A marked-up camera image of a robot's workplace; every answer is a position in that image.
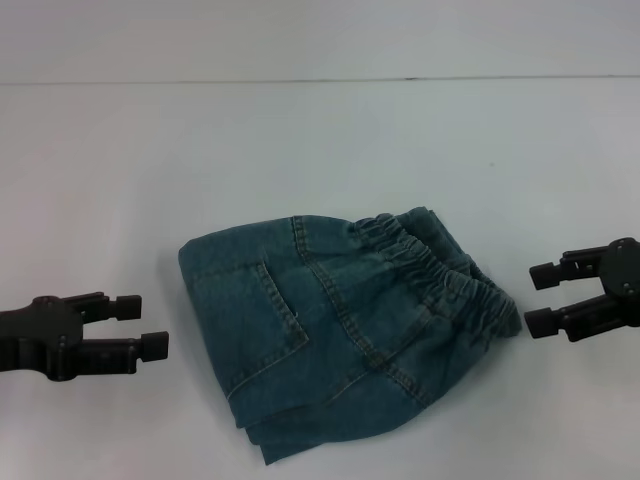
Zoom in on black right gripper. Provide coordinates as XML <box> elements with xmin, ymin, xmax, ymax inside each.
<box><xmin>523</xmin><ymin>236</ymin><xmax>640</xmax><ymax>344</ymax></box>

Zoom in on blue denim shorts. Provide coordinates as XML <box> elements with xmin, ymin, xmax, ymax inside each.
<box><xmin>177</xmin><ymin>207</ymin><xmax>524</xmax><ymax>439</ymax></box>

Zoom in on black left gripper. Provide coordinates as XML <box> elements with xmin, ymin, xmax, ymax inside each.
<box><xmin>0</xmin><ymin>292</ymin><xmax>170</xmax><ymax>384</ymax></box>

